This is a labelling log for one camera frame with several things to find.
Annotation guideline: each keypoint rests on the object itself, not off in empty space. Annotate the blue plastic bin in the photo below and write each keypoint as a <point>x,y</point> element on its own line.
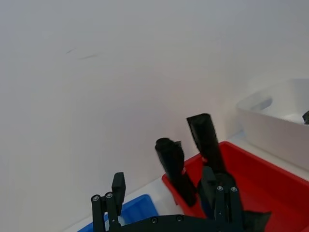
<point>137,210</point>

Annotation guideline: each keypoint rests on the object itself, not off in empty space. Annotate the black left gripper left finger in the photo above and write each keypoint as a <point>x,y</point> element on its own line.
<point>118,191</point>

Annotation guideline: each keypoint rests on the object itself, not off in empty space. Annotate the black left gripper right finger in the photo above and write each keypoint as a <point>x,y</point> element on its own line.
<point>227,205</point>

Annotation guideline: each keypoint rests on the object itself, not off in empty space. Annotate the red plastic bin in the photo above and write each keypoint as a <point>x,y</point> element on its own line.
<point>265,183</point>

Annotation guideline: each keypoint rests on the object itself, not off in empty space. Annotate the small black item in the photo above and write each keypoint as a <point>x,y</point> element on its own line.
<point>306,118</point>

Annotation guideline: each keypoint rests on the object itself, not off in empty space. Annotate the white plastic bin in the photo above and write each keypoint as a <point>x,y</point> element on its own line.
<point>268,130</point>

